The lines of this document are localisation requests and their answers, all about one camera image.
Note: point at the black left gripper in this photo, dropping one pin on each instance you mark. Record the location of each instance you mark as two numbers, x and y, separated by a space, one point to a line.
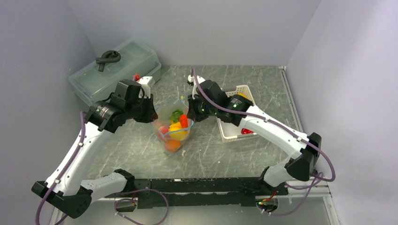
151 115

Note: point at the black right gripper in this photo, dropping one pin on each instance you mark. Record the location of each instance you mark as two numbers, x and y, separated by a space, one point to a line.
193 113

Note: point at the orange toy carrot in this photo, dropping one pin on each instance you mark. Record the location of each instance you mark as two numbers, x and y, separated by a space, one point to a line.
183 120

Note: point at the pink toy peach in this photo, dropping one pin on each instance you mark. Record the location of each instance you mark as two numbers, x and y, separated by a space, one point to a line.
163 130

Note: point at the clear zip top bag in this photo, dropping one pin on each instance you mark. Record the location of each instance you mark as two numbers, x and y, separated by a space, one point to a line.
164 113

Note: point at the yellow toy lemon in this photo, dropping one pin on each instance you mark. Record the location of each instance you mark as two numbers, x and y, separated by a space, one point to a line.
242 94
178 135

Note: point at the orange toy orange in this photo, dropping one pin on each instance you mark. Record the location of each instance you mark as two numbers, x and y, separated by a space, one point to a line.
172 145

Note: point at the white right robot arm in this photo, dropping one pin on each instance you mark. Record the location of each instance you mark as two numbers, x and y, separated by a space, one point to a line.
208 99

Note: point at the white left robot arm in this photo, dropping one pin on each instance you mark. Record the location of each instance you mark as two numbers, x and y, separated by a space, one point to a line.
66 188

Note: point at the green toy vegetable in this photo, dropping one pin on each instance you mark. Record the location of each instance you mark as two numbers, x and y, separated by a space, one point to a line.
174 117

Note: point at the red toy pepper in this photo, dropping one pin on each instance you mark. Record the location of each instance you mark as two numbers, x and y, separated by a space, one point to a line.
245 131

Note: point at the green lidded storage box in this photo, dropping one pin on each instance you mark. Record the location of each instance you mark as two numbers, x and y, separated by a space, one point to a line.
96 81

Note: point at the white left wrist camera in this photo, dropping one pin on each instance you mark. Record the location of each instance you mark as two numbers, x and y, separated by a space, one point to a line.
146 83

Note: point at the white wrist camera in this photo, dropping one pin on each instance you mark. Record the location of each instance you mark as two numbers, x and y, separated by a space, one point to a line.
146 83
193 83

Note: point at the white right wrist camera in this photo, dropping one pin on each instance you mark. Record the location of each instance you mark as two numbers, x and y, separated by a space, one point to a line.
193 83

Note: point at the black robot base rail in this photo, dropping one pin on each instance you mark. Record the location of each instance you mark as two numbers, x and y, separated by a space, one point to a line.
243 191

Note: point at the aluminium frame rail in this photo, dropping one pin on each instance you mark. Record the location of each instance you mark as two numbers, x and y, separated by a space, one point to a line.
303 167

